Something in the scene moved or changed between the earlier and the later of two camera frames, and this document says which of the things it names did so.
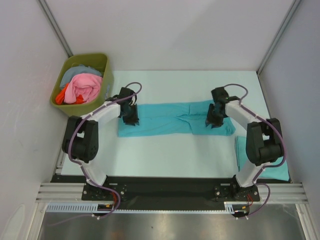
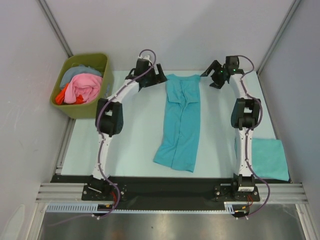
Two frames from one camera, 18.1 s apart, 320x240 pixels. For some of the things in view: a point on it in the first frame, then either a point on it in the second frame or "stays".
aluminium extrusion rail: x=62 y=193 stays
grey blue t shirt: x=70 y=73 stays
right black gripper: x=210 y=119 → x=217 y=66
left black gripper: x=134 y=120 → x=158 y=78
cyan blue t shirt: x=175 y=119 → x=179 y=144
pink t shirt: x=87 y=85 stays
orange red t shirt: x=60 y=98 stays
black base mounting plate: x=171 y=192 stays
